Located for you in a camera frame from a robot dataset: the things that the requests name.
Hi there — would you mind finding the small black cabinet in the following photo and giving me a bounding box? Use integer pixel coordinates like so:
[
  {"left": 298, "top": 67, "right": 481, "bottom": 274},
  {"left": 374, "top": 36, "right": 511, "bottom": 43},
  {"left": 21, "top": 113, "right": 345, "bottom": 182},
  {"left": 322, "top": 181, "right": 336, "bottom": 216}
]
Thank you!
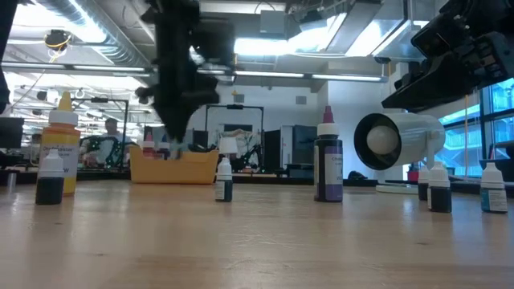
[{"left": 192, "top": 129, "right": 209, "bottom": 153}]

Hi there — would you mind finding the white shade lamp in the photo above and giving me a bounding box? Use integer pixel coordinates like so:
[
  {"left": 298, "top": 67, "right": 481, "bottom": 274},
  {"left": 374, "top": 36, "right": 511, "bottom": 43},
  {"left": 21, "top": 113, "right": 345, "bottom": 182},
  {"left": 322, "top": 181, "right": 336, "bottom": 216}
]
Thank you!
[{"left": 218, "top": 136, "right": 239, "bottom": 158}]

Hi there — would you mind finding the long ceiling light strip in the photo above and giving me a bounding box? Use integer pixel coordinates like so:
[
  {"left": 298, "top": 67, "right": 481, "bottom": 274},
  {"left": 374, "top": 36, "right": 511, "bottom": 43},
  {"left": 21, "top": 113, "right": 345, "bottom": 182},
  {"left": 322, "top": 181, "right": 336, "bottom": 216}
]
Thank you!
[{"left": 0, "top": 60, "right": 389, "bottom": 83}]

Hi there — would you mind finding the black aluminium table frame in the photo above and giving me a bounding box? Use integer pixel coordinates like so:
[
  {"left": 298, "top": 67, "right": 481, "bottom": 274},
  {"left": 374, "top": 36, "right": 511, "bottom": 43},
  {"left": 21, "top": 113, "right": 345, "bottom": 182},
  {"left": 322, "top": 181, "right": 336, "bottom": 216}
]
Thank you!
[{"left": 0, "top": 168, "right": 514, "bottom": 198}]

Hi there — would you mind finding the large yellow food coloring bottle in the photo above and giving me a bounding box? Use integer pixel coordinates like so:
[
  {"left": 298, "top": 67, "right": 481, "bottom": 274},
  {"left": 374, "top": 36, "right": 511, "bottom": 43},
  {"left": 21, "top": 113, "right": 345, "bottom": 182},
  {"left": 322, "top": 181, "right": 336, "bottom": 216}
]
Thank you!
[{"left": 39, "top": 91, "right": 81, "bottom": 197}]

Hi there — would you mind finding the grey ceiling box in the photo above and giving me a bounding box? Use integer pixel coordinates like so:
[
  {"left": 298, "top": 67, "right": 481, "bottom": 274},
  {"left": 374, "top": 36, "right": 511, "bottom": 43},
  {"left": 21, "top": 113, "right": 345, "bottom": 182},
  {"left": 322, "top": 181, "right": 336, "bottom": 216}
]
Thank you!
[{"left": 259, "top": 8, "right": 288, "bottom": 35}]

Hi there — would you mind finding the person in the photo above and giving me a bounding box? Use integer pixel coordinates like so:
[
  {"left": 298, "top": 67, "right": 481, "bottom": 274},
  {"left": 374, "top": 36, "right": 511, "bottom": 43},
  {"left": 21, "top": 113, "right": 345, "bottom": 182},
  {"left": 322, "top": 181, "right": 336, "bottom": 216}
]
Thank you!
[{"left": 94, "top": 117, "right": 133, "bottom": 165}]

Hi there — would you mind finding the black chair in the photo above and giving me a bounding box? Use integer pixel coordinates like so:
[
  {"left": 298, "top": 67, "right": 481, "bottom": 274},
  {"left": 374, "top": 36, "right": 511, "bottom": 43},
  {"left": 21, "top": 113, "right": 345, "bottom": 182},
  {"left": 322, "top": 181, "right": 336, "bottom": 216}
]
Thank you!
[{"left": 487, "top": 140, "right": 514, "bottom": 182}]

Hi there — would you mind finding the large purple food coloring bottle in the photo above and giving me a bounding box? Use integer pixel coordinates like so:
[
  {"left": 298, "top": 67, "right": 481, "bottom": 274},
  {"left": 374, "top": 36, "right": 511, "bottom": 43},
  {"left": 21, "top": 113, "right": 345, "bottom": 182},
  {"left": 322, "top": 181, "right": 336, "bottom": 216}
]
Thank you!
[{"left": 313, "top": 105, "right": 345, "bottom": 203}]

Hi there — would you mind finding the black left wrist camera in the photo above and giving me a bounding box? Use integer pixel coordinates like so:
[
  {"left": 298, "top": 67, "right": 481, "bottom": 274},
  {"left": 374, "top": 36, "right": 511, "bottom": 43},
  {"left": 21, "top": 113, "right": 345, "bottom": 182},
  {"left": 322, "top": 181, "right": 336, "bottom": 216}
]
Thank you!
[{"left": 191, "top": 18, "right": 237, "bottom": 68}]

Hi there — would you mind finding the black monitor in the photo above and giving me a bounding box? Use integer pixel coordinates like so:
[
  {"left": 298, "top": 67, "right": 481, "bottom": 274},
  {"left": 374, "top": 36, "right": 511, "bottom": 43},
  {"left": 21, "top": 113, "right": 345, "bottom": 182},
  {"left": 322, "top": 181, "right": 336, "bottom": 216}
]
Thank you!
[
  {"left": 0, "top": 116, "right": 25, "bottom": 149},
  {"left": 263, "top": 128, "right": 282, "bottom": 174}
]

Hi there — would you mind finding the small blue food coloring bottle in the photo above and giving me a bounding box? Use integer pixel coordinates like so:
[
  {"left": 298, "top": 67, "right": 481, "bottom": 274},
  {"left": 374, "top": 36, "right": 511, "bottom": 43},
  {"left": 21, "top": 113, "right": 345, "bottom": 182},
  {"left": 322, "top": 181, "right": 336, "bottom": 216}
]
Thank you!
[{"left": 479, "top": 161, "right": 508, "bottom": 214}]

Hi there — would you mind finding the white draped sheet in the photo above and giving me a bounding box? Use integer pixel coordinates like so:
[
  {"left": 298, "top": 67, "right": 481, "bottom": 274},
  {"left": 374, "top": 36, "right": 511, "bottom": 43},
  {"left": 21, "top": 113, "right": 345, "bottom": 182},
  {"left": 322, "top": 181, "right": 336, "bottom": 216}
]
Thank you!
[{"left": 235, "top": 128, "right": 262, "bottom": 161}]

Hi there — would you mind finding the silver ventilation duct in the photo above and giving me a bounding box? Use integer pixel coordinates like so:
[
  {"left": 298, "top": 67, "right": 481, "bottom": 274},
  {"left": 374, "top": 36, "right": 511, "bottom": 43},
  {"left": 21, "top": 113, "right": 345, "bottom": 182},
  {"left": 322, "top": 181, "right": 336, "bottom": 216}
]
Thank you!
[{"left": 35, "top": 0, "right": 161, "bottom": 88}]

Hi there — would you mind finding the yellow plastic bin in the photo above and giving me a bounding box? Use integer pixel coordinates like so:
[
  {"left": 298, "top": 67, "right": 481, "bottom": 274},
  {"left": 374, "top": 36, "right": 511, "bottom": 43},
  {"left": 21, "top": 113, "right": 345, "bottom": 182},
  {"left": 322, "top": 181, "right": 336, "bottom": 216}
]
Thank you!
[{"left": 129, "top": 144, "right": 220, "bottom": 185}]

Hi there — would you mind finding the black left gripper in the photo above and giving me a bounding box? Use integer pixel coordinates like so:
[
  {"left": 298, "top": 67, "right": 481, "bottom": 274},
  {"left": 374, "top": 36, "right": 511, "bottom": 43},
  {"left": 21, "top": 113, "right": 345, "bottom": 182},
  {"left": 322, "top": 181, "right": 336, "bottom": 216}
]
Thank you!
[{"left": 135, "top": 27, "right": 220, "bottom": 140}]

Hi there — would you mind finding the yellow extension cable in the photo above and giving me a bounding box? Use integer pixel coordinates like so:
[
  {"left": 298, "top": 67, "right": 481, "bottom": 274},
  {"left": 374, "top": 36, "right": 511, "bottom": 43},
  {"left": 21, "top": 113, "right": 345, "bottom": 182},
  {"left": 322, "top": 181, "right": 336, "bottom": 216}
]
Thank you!
[{"left": 463, "top": 94, "right": 470, "bottom": 174}]

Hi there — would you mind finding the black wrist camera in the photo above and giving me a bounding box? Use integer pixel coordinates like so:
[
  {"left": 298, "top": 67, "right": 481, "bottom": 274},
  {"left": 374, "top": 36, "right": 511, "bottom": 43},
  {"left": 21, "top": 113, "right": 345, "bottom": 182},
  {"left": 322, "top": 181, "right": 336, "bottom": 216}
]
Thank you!
[
  {"left": 410, "top": 11, "right": 475, "bottom": 57},
  {"left": 191, "top": 18, "right": 237, "bottom": 68}
]

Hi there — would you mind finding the grey metal post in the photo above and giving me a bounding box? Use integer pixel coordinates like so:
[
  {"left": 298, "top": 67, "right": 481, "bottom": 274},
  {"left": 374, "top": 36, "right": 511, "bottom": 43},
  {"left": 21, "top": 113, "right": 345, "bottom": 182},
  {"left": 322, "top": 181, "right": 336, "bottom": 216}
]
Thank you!
[{"left": 6, "top": 170, "right": 19, "bottom": 194}]

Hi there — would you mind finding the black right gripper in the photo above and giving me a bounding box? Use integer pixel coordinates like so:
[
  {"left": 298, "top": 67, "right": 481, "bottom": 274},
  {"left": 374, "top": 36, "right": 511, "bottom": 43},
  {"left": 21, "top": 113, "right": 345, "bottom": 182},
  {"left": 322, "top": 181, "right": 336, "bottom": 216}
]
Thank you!
[{"left": 381, "top": 30, "right": 514, "bottom": 110}]

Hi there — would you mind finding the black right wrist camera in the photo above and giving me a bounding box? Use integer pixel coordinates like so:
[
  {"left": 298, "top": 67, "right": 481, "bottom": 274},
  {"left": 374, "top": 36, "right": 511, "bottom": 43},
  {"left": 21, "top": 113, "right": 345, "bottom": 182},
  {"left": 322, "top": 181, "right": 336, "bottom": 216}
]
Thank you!
[{"left": 410, "top": 11, "right": 475, "bottom": 57}]

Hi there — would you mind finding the red container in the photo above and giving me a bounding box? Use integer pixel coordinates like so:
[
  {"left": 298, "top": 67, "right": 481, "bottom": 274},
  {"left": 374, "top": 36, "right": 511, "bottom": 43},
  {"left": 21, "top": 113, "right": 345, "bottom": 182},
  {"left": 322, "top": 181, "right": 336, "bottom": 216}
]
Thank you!
[{"left": 406, "top": 162, "right": 421, "bottom": 183}]

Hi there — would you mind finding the small dark food coloring bottle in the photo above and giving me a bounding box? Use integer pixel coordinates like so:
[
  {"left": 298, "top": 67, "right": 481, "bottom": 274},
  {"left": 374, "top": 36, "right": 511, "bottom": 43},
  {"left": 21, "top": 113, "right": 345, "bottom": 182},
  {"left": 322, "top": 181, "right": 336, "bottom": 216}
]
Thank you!
[
  {"left": 426, "top": 161, "right": 453, "bottom": 214},
  {"left": 35, "top": 148, "right": 65, "bottom": 206},
  {"left": 170, "top": 138, "right": 188, "bottom": 160},
  {"left": 417, "top": 165, "right": 430, "bottom": 202}
]

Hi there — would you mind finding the small green food coloring bottle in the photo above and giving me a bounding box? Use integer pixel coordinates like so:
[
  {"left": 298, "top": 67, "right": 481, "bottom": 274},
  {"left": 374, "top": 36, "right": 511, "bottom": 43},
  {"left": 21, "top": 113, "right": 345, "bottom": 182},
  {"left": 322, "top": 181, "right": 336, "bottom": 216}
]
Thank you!
[{"left": 214, "top": 157, "right": 235, "bottom": 203}]

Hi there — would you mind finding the black gantry frame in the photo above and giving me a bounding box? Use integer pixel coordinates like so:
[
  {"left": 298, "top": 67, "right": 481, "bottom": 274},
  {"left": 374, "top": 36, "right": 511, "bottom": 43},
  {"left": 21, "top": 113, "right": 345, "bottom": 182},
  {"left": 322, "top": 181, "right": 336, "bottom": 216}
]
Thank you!
[
  {"left": 205, "top": 103, "right": 265, "bottom": 140},
  {"left": 71, "top": 97, "right": 130, "bottom": 161}
]

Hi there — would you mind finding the black ceiling camera yellow cable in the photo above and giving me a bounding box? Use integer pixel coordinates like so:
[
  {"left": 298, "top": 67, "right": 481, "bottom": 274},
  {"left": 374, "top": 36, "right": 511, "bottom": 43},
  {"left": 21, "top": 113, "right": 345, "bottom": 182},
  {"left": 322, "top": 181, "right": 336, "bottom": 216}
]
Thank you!
[{"left": 43, "top": 28, "right": 73, "bottom": 52}]

